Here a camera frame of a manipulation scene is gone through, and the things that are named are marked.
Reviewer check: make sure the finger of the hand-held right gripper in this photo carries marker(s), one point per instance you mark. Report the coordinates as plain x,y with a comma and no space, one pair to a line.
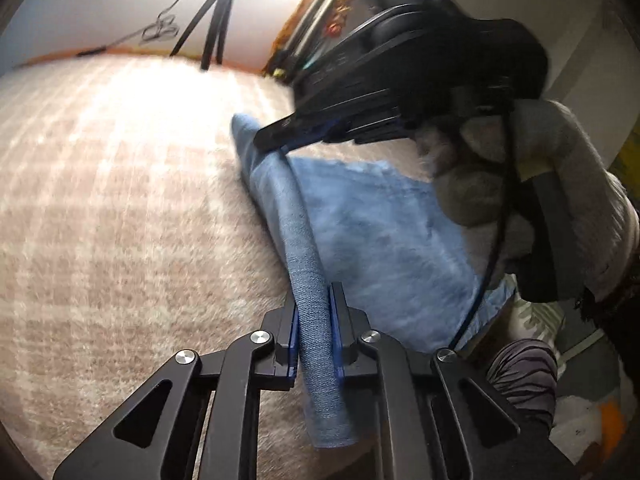
300,127
370,127

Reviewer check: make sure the beige checked blanket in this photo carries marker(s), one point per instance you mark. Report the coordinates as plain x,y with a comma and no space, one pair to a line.
125,210

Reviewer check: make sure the green striped white blanket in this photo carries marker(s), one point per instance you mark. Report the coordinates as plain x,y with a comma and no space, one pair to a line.
542,317

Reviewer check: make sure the person's right hand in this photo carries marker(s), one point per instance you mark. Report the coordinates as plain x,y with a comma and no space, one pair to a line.
585,160

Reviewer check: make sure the orange wooden bed frame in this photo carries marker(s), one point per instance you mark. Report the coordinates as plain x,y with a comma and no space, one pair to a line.
50,57

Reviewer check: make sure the person's striped trouser leg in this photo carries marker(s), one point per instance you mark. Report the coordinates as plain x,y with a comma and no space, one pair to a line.
525,375

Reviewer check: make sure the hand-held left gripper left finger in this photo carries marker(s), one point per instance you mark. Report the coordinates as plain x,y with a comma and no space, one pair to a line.
295,340

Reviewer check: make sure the blue denim pants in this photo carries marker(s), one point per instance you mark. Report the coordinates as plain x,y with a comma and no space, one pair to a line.
380,240

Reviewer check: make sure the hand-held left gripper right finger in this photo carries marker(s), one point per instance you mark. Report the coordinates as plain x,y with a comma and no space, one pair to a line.
336,340

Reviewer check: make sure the colourful folded frame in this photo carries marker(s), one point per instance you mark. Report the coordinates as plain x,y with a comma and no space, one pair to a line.
325,15

